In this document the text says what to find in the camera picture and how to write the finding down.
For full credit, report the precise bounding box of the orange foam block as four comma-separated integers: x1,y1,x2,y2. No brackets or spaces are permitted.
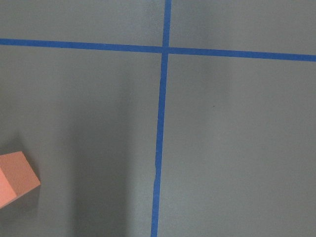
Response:
0,151,40,208

